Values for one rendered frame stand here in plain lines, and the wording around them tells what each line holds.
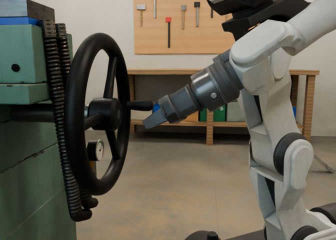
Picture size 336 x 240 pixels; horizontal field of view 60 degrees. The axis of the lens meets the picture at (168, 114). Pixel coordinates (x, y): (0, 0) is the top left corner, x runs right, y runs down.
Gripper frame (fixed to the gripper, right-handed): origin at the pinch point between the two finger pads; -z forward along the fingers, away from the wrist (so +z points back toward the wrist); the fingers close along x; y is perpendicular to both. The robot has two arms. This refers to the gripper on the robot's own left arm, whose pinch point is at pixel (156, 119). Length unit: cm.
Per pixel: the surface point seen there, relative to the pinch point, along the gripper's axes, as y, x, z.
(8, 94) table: 11.4, -24.1, -12.8
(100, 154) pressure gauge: 0.6, 15.7, -23.3
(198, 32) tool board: 105, 307, 27
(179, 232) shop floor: -50, 95, -41
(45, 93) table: 10.4, -19.3, -10.1
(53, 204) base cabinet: -5.9, 0.3, -32.1
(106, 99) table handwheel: 6.0, -13.1, -3.3
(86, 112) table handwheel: 5.6, -13.9, -7.5
